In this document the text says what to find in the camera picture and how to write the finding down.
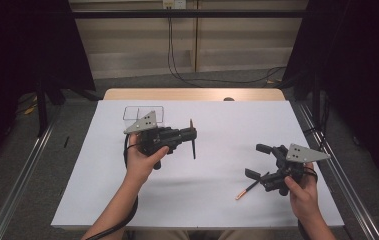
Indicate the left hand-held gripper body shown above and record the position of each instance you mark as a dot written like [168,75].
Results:
[157,140]

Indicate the person's right hand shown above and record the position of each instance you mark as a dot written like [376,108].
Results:
[302,196]

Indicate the black curtain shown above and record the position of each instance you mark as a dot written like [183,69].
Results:
[360,66]
[27,43]

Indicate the white wall outlet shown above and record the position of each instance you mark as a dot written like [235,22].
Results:
[174,3]

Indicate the small black stick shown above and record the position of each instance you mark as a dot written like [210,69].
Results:
[66,142]

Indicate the person's left hand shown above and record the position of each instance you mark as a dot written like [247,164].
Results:
[138,166]

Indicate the clear acrylic box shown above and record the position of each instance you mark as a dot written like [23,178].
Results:
[132,113]

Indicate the aluminium floor rail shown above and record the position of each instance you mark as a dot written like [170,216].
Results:
[347,186]
[20,180]

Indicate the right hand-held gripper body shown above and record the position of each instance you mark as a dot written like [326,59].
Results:
[290,170]

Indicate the black metal stand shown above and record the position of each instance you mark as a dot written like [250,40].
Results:
[316,100]
[42,110]

